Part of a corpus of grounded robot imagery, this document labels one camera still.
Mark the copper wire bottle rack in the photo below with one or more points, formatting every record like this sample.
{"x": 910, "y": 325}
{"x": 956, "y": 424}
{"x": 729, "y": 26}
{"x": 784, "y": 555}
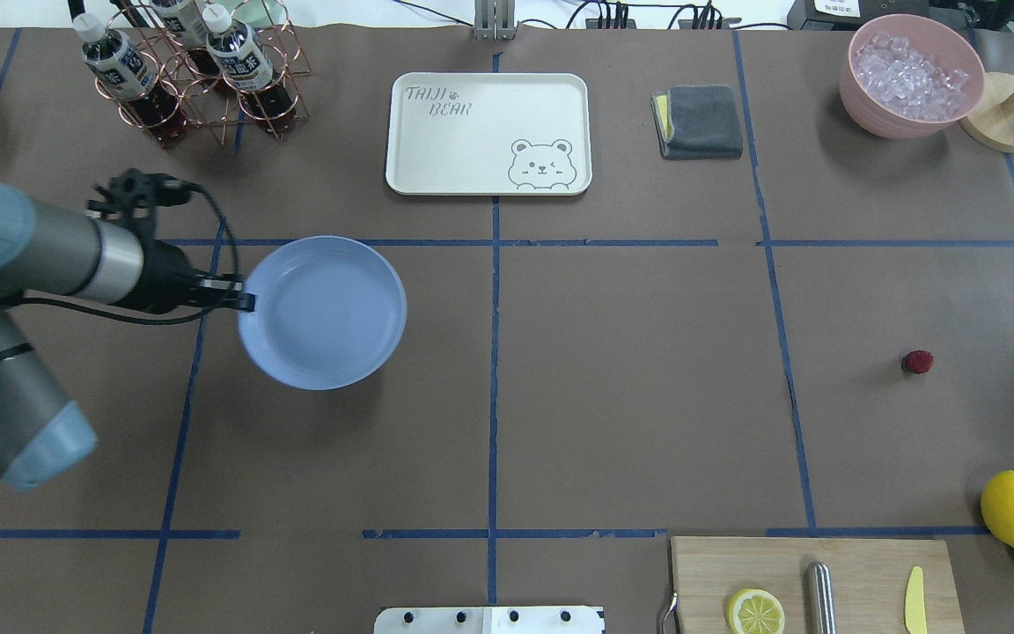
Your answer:
{"x": 203, "y": 107}

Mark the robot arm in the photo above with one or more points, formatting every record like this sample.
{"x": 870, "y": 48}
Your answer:
{"x": 106, "y": 261}

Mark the yellow plastic knife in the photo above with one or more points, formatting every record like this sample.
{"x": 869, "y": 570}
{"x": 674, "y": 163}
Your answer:
{"x": 915, "y": 618}

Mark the blue plate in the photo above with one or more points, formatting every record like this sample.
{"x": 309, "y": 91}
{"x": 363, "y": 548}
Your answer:
{"x": 329, "y": 312}

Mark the grey folded cloth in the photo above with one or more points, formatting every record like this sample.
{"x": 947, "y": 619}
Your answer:
{"x": 697, "y": 122}

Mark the wooden cutting board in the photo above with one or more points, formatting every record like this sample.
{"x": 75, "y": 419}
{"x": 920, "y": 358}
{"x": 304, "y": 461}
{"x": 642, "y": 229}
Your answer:
{"x": 869, "y": 579}

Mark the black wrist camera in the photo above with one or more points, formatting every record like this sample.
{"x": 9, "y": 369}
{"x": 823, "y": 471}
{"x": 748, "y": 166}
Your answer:
{"x": 131, "y": 200}

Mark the cream bear tray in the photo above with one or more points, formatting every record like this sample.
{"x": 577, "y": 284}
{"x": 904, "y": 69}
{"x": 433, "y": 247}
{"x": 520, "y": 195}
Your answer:
{"x": 484, "y": 133}

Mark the red strawberry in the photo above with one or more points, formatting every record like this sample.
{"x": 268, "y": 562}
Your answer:
{"x": 917, "y": 362}

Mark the tea bottle back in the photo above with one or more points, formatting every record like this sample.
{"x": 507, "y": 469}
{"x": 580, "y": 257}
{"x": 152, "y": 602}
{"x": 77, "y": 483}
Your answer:
{"x": 183, "y": 21}

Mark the half lemon slice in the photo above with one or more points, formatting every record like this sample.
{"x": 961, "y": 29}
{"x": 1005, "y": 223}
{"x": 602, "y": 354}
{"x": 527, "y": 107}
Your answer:
{"x": 753, "y": 610}

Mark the tea bottle right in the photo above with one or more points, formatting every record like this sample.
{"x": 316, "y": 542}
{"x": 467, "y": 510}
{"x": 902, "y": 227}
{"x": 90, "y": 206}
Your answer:
{"x": 239, "y": 54}

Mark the tea bottle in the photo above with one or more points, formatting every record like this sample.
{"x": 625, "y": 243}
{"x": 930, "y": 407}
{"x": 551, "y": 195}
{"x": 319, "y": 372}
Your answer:
{"x": 125, "y": 76}
{"x": 183, "y": 21}
{"x": 239, "y": 54}

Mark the tea bottle left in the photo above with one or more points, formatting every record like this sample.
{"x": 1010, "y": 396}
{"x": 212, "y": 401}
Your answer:
{"x": 125, "y": 76}

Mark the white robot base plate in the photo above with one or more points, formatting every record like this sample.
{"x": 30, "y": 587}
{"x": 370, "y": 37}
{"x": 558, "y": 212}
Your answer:
{"x": 492, "y": 619}

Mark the pink bowl of ice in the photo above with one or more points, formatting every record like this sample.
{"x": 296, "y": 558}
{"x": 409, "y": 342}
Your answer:
{"x": 907, "y": 76}

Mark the wooden round stand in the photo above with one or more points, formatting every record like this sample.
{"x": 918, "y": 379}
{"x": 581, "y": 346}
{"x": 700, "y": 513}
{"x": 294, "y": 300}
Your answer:
{"x": 1009, "y": 114}

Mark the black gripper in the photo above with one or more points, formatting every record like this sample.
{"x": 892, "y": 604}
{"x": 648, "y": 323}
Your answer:
{"x": 167, "y": 275}

